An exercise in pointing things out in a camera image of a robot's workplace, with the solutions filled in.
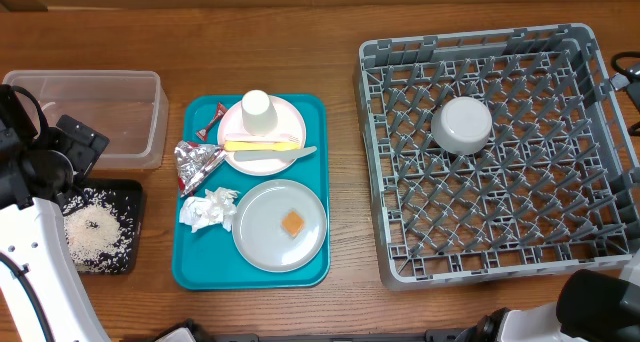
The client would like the white rice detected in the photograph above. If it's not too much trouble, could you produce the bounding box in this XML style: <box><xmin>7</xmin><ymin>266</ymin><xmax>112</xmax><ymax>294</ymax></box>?
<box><xmin>61</xmin><ymin>188</ymin><xmax>135</xmax><ymax>274</ymax></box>

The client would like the white napkin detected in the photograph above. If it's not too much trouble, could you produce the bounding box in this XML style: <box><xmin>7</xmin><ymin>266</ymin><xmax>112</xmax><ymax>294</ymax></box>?
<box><xmin>178</xmin><ymin>187</ymin><xmax>239</xmax><ymax>233</ymax></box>

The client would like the white small bowl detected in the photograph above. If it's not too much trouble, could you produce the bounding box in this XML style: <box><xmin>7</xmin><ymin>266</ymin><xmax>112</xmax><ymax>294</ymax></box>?
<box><xmin>431</xmin><ymin>97</ymin><xmax>493</xmax><ymax>155</ymax></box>

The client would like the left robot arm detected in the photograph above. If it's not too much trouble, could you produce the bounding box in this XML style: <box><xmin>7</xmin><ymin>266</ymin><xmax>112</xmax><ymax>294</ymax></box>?
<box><xmin>1</xmin><ymin>84</ymin><xmax>109</xmax><ymax>341</ymax></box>

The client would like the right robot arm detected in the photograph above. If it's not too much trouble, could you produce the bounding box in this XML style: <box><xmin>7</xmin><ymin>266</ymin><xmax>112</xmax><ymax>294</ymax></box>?
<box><xmin>284</xmin><ymin>51</ymin><xmax>639</xmax><ymax>342</ymax></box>

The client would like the grey plastic dishwasher rack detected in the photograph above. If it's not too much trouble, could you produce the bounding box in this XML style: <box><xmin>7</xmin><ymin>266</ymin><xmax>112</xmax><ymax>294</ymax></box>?
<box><xmin>355</xmin><ymin>23</ymin><xmax>639</xmax><ymax>290</ymax></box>

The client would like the clear plastic bin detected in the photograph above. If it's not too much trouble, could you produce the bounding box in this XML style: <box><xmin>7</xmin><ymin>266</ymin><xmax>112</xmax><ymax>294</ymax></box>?
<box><xmin>3</xmin><ymin>70</ymin><xmax>169</xmax><ymax>170</ymax></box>

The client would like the black plastic tray bin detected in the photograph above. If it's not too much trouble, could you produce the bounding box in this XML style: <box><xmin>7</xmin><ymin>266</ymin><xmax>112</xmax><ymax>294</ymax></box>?
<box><xmin>54</xmin><ymin>177</ymin><xmax>147</xmax><ymax>276</ymax></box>

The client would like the silver foil wrapper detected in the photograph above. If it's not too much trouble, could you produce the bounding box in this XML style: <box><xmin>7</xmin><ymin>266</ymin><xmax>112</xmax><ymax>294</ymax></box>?
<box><xmin>174</xmin><ymin>141</ymin><xmax>227</xmax><ymax>197</ymax></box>

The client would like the red sauce packet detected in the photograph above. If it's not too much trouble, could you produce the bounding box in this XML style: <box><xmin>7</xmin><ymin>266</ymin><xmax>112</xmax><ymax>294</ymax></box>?
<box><xmin>196</xmin><ymin>103</ymin><xmax>227</xmax><ymax>142</ymax></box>

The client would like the yellow plastic fork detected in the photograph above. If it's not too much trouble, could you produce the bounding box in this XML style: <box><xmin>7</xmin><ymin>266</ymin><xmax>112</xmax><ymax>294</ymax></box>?
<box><xmin>223</xmin><ymin>141</ymin><xmax>300</xmax><ymax>152</ymax></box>

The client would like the light grey plastic knife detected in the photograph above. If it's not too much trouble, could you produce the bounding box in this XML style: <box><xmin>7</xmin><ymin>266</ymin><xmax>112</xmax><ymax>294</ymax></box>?
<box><xmin>234</xmin><ymin>146</ymin><xmax>317</xmax><ymax>162</ymax></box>

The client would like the teal plastic tray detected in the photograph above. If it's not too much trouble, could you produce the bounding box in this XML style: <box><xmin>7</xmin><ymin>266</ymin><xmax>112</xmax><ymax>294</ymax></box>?
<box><xmin>172</xmin><ymin>94</ymin><xmax>330</xmax><ymax>290</ymax></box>

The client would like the white paper cup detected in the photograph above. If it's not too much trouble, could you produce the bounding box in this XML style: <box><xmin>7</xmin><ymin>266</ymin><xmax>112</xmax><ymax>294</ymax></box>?
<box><xmin>240</xmin><ymin>90</ymin><xmax>278</xmax><ymax>135</ymax></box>

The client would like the grey round plate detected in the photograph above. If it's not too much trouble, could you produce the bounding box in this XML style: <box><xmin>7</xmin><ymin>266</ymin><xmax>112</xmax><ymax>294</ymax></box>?
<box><xmin>232</xmin><ymin>179</ymin><xmax>328</xmax><ymax>273</ymax></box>

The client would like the pink round plate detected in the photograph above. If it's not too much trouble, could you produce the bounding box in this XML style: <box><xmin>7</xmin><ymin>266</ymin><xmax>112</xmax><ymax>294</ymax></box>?
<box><xmin>216</xmin><ymin>95</ymin><xmax>306</xmax><ymax>176</ymax></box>

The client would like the orange food cube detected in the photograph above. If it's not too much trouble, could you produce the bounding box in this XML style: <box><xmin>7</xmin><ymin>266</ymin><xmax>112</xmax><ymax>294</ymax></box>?
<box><xmin>281</xmin><ymin>210</ymin><xmax>305</xmax><ymax>238</ymax></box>

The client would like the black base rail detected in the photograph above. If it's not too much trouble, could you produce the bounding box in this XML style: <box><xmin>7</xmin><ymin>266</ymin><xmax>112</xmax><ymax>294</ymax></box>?
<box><xmin>123</xmin><ymin>319</ymin><xmax>467</xmax><ymax>342</ymax></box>

